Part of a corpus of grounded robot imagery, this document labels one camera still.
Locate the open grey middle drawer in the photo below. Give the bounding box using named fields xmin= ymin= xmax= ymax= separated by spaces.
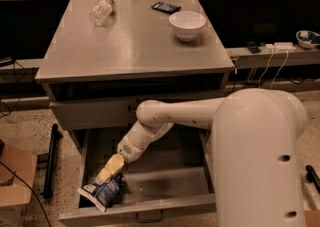
xmin=59 ymin=125 xmax=216 ymax=227

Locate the black calculator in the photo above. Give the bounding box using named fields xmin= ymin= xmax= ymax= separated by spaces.
xmin=151 ymin=2 xmax=181 ymax=15

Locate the white power strip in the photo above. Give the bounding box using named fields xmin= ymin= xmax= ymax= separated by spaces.
xmin=265 ymin=42 xmax=296 ymax=51

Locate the black cable left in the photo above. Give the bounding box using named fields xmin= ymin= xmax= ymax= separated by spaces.
xmin=0 ymin=160 xmax=53 ymax=227

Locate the black object right floor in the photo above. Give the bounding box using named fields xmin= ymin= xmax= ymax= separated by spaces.
xmin=305 ymin=165 xmax=320 ymax=194

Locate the black bar on floor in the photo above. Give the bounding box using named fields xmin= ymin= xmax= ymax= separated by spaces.
xmin=43 ymin=124 xmax=63 ymax=199

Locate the cardboard box left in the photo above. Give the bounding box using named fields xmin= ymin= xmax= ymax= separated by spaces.
xmin=0 ymin=140 xmax=37 ymax=227

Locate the cardboard box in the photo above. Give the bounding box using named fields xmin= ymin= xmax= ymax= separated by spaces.
xmin=0 ymin=140 xmax=37 ymax=227
xmin=305 ymin=211 xmax=320 ymax=227

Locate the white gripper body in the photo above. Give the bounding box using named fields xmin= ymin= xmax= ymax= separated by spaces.
xmin=117 ymin=134 xmax=146 ymax=163

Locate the grey drawer cabinet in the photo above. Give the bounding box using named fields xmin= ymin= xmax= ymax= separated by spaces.
xmin=36 ymin=0 xmax=234 ymax=149

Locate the cardboard box bottom right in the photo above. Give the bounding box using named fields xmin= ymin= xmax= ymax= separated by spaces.
xmin=305 ymin=211 xmax=320 ymax=227

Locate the closed grey upper drawer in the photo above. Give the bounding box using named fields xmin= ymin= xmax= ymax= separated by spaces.
xmin=50 ymin=89 xmax=228 ymax=131

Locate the white ceramic bowl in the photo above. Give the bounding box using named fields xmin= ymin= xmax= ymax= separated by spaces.
xmin=169 ymin=11 xmax=206 ymax=41

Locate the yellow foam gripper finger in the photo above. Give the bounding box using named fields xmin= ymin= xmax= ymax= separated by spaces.
xmin=95 ymin=168 xmax=112 ymax=185
xmin=100 ymin=154 xmax=124 ymax=176

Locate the blue chip bag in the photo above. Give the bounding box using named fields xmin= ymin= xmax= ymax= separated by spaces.
xmin=77 ymin=173 xmax=127 ymax=212

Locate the black device on ledge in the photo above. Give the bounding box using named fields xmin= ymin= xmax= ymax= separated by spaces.
xmin=247 ymin=41 xmax=261 ymax=53

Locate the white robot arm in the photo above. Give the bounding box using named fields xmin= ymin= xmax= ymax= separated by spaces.
xmin=96 ymin=89 xmax=307 ymax=227

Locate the clear glass jar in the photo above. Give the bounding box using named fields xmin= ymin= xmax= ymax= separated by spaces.
xmin=89 ymin=0 xmax=115 ymax=26

